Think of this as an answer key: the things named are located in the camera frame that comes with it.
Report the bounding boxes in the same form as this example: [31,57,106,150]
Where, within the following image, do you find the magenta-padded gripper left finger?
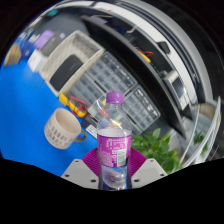
[61,147,101,190]

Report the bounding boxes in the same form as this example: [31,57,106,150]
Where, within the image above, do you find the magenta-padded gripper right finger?
[127,147,168,190]

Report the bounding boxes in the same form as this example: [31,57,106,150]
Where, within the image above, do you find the clear bottle with purple cap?
[96,92,133,191]

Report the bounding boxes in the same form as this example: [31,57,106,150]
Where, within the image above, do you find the green potted plant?
[130,128,183,175]

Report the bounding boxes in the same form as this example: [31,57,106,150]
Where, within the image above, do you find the beige patterned mug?
[43,107,88,150]

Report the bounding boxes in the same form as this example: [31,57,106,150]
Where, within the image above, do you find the black flat device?
[80,113,100,140]

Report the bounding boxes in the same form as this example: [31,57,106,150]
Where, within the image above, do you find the grey small-parts drawer cabinet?
[122,85,162,135]
[68,51,138,113]

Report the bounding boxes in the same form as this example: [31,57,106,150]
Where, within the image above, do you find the yellow multimeter with red leads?
[58,92,89,118]

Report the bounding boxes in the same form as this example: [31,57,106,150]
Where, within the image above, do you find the white shelf unit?
[181,96,223,168]

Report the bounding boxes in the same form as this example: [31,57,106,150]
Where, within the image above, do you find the black workbench shelf unit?
[81,1,215,140]

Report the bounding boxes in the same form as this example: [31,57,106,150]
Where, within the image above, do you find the white box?
[27,49,46,73]

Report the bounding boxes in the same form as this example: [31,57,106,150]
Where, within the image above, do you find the white woven basket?
[39,29,105,98]

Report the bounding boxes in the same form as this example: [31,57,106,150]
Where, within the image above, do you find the black box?
[40,31,66,57]

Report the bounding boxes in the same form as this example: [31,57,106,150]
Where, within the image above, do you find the brown cardboard box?
[3,43,23,68]

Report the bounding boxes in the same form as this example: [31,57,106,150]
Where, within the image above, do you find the purple bag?
[33,29,55,51]

